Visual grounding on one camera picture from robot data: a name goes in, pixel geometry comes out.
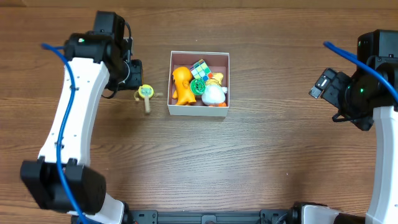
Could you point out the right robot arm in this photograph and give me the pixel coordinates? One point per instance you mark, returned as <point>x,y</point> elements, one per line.
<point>367,99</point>

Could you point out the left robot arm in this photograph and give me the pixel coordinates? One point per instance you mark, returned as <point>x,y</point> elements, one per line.
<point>61,178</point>

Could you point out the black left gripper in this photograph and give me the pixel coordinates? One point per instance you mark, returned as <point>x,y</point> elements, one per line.
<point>135,74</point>

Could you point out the orange dinosaur toy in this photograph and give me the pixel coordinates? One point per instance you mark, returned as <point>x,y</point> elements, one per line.
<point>181,78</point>

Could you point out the white open cardboard box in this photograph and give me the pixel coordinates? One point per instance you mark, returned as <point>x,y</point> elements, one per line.
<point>218,62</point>

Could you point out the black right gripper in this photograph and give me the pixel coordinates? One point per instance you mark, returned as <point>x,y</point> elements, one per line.
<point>334,90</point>

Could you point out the wooden cat rattle drum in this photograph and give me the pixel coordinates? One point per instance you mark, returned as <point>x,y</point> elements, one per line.
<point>146,92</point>

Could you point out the white plush duck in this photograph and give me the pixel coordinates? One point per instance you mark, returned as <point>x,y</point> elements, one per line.
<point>215,94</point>

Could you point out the colourful puzzle cube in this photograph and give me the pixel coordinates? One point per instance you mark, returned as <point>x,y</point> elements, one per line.
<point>200,70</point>

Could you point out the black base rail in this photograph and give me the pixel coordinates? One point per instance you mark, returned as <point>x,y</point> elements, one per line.
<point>266,216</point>

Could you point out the green round plastic toy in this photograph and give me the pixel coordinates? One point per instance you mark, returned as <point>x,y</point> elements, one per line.
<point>197,86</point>

